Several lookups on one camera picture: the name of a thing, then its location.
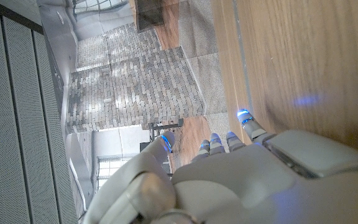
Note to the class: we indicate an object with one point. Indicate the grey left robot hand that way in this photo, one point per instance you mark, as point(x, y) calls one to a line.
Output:
point(244, 183)

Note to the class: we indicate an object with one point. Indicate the printed office backdrop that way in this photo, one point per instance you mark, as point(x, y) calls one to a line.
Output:
point(135, 84)

